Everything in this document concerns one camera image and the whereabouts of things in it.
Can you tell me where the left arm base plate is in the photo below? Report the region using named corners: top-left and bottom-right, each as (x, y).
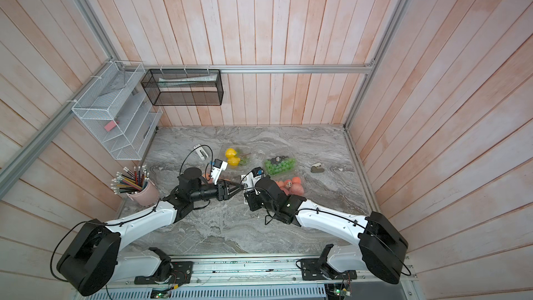
top-left (134, 261), bottom-right (194, 286)

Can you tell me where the white wire mesh shelf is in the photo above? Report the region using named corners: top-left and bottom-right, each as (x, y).
top-left (72, 61), bottom-right (162, 161)

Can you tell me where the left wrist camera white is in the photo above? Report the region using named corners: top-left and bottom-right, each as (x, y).
top-left (210, 158), bottom-right (228, 184)

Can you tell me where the clear box of red apples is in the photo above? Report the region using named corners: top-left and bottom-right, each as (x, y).
top-left (276, 176), bottom-right (305, 196)

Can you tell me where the clear box of grapes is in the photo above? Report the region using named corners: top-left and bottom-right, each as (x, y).
top-left (264, 156), bottom-right (296, 176)

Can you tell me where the black wire mesh basket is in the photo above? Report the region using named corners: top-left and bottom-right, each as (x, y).
top-left (141, 68), bottom-right (224, 106)

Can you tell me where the colored pencils bundle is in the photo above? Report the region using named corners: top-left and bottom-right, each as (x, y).
top-left (110, 165), bottom-right (149, 194)

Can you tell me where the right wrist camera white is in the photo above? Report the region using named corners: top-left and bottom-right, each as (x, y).
top-left (241, 167), bottom-right (265, 190)

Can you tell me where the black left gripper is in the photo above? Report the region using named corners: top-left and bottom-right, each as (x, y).
top-left (191, 178), bottom-right (244, 202)

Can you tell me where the clear box of small peaches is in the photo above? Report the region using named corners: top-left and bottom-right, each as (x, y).
top-left (204, 172), bottom-right (231, 183)

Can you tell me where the paper in black basket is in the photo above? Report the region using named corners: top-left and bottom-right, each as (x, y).
top-left (157, 74), bottom-right (219, 88)

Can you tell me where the pink pencil cup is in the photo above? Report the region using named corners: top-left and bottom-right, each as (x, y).
top-left (127, 180), bottom-right (160, 206)

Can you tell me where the small grey tape dispenser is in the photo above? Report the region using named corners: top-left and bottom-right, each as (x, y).
top-left (310, 162), bottom-right (325, 174)

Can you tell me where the pink eraser block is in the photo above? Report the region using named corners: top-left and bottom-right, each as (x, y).
top-left (104, 119), bottom-right (119, 132)

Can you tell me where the aluminium front rail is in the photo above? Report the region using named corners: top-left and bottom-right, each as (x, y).
top-left (103, 253), bottom-right (417, 288)

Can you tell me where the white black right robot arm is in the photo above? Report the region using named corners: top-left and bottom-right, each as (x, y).
top-left (242, 175), bottom-right (408, 285)

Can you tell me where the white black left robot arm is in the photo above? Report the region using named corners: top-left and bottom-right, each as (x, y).
top-left (49, 167), bottom-right (246, 296)

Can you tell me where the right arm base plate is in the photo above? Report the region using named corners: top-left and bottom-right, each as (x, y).
top-left (295, 258), bottom-right (357, 281)

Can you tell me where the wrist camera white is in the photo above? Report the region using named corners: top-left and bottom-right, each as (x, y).
top-left (241, 167), bottom-right (265, 190)
top-left (210, 158), bottom-right (228, 184)

